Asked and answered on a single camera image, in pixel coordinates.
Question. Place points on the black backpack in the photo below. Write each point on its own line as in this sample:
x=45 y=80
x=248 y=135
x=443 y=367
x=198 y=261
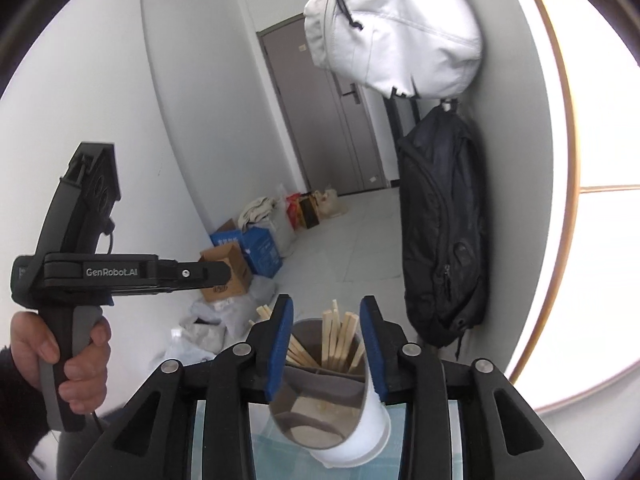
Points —
x=440 y=230

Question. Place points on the white utensil holder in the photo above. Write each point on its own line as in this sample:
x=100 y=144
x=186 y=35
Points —
x=360 y=435

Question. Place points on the blue cardboard box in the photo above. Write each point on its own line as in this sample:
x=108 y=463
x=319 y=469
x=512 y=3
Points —
x=262 y=255

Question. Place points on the wooden window frame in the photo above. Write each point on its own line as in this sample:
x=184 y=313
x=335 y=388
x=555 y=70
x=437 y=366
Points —
x=610 y=188

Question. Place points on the brown cardboard box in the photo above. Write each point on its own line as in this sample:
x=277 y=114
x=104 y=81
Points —
x=235 y=275

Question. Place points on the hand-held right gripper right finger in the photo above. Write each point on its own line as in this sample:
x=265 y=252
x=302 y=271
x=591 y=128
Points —
x=372 y=355

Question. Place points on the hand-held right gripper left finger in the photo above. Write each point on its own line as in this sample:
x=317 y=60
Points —
x=280 y=350

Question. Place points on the pile of wooden chopsticks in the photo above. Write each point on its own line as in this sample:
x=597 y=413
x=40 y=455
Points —
x=335 y=335

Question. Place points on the wall hook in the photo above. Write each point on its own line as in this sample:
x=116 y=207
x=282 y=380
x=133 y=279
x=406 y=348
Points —
x=448 y=104

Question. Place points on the person's left forearm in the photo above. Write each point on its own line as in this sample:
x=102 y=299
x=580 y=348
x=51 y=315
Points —
x=17 y=400

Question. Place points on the beige bag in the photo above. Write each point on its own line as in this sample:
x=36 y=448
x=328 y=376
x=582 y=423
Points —
x=330 y=202

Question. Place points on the red bag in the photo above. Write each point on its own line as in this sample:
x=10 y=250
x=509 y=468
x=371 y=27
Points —
x=292 y=212

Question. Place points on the yellow and black box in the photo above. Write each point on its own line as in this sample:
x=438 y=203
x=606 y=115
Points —
x=310 y=215

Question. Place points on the grey door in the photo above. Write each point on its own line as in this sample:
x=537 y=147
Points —
x=310 y=110

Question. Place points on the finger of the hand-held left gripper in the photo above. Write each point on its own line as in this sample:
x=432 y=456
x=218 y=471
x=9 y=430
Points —
x=200 y=275

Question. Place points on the white hanging bag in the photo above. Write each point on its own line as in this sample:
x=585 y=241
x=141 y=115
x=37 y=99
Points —
x=400 y=30

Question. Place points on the white tote bag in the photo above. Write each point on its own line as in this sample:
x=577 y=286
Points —
x=260 y=217

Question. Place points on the person's left hand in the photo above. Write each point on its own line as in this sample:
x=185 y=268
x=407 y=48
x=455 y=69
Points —
x=85 y=375

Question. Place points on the teal checkered tablecloth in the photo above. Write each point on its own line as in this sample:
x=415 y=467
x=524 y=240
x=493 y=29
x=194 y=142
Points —
x=280 y=465

